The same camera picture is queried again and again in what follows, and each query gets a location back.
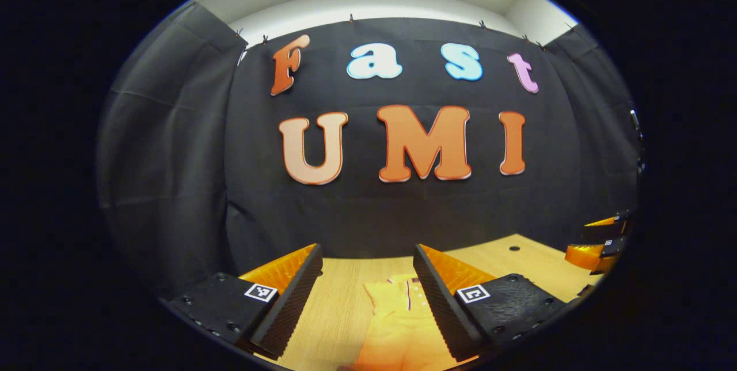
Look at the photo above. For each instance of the black backdrop cloth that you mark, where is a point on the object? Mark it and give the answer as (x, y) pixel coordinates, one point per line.
(368, 209)

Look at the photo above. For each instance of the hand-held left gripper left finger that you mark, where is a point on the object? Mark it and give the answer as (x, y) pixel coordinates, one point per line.
(293, 302)

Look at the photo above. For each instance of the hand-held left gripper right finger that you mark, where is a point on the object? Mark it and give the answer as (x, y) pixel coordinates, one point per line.
(440, 307)

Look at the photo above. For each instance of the orange polo T-shirt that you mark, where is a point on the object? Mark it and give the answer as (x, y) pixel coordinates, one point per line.
(391, 325)

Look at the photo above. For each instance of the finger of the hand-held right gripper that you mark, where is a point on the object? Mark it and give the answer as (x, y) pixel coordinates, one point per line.
(604, 230)
(587, 256)

